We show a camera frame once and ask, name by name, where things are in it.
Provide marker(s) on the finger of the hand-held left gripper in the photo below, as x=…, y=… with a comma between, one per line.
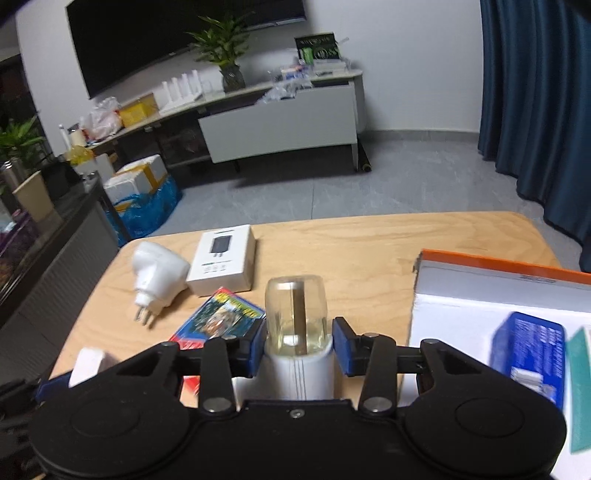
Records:
x=51, y=387

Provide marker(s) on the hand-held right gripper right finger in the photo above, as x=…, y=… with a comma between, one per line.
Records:
x=341, y=346

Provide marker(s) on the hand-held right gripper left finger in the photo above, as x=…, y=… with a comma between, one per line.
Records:
x=256, y=350

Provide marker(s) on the white charger cube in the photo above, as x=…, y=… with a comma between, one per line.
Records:
x=90, y=367

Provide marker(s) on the clear bottle with white cap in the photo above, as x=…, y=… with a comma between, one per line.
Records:
x=281, y=314

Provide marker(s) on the red and blue card pack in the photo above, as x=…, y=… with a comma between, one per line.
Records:
x=217, y=318

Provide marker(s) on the white charger packaging box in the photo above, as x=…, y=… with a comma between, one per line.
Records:
x=221, y=258

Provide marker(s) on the orange box with white inside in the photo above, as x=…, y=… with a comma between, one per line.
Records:
x=452, y=314

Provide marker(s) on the white plug-in device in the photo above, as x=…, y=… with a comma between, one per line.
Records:
x=157, y=272

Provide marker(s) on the blue plastic box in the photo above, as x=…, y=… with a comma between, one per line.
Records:
x=526, y=350

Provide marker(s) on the teal cardboard box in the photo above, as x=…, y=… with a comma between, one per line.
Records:
x=579, y=392

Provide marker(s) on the black ribbed counter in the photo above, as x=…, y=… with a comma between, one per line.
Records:
x=55, y=277

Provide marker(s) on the blue plastic bag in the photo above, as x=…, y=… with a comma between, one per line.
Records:
x=147, y=217

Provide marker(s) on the black rolled mat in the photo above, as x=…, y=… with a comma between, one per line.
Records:
x=364, y=159

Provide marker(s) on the small black box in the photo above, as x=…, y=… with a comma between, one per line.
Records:
x=64, y=180

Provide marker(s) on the plain white foam box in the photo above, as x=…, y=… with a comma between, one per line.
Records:
x=124, y=189

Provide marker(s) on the white foam box yellow tape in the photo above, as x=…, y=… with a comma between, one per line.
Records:
x=143, y=168

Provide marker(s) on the steel tumbler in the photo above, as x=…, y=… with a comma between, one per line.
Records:
x=14, y=173

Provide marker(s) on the grey television console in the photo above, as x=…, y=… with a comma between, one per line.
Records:
x=360, y=106

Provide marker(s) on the leafy green potted plant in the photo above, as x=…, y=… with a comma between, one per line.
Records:
x=21, y=138

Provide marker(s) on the white router with antennas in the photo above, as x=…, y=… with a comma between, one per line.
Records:
x=178, y=104

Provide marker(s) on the pile of clear plastic bags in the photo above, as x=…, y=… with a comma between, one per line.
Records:
x=284, y=92

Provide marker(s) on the yellow cardboard box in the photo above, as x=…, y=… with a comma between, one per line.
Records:
x=136, y=113

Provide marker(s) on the white and red plastic bag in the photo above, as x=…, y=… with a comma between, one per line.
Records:
x=104, y=120

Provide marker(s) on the potted plant in dark vase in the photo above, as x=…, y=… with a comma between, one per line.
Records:
x=233, y=78

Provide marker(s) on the white flat box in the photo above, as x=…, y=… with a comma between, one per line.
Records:
x=330, y=66

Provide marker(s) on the dark blue curtain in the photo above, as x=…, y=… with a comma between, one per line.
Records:
x=531, y=115

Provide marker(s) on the black and green box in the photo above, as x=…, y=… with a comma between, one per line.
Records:
x=318, y=48

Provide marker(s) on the black wall television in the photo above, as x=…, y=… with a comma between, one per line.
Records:
x=161, y=37

